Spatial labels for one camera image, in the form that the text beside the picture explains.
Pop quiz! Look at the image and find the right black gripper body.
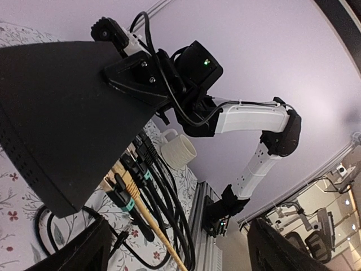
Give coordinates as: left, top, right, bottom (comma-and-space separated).
155, 41, 223, 138

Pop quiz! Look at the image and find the black network switch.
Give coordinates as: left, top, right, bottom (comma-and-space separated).
1, 41, 155, 218

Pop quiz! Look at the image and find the yellow ethernet cable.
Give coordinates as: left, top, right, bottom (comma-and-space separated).
111, 163, 188, 271

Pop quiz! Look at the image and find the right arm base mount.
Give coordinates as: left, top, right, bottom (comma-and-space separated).
202, 195, 228, 238

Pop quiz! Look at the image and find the cream ribbed cup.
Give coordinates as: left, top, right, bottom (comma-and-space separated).
160, 129, 197, 170

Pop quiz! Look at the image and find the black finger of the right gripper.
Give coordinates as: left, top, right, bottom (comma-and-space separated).
103, 51, 169, 109

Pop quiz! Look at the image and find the floral table mat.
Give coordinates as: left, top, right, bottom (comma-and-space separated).
1, 21, 197, 270

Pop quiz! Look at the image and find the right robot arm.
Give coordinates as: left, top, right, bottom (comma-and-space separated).
103, 41, 302, 220

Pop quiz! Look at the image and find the black cable bundle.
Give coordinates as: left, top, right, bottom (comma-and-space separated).
33, 132, 197, 270

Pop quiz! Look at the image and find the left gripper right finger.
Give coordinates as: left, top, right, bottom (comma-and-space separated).
247, 218, 329, 271

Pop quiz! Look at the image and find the front aluminium rail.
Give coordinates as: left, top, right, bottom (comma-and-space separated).
189, 181, 223, 271

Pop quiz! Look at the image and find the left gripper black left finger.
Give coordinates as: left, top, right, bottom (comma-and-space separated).
28, 217, 112, 271

